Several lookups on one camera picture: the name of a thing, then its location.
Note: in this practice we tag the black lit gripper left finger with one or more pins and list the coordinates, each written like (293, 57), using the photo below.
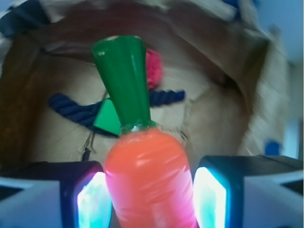
(55, 195)

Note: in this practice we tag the black lit gripper right finger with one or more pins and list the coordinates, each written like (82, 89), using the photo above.
(249, 192)

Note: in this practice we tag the orange toy carrot green stem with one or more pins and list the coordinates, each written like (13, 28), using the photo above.
(147, 171)

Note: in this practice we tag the green wooden block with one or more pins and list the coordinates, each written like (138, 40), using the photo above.
(107, 118)

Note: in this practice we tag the brown paper bag bin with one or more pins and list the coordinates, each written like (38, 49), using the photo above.
(235, 77)

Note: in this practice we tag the red crumpled paper ball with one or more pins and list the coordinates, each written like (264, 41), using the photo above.
(154, 69)

